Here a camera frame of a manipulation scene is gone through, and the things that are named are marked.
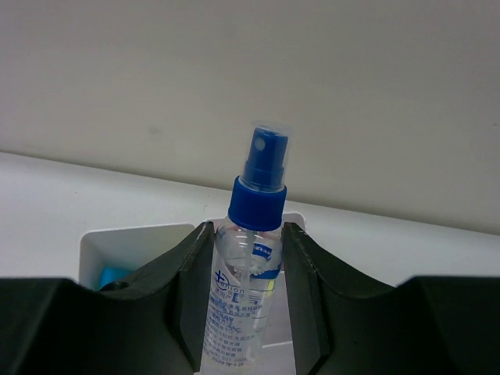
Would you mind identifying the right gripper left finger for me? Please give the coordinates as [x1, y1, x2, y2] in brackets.
[1, 222, 214, 374]

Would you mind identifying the clear blue spray bottle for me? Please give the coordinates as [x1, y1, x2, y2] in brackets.
[200, 121, 291, 374]

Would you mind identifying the blue capped black highlighter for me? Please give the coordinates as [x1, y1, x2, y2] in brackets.
[98, 267, 132, 289]

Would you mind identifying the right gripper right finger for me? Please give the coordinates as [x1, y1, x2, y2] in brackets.
[282, 223, 499, 374]

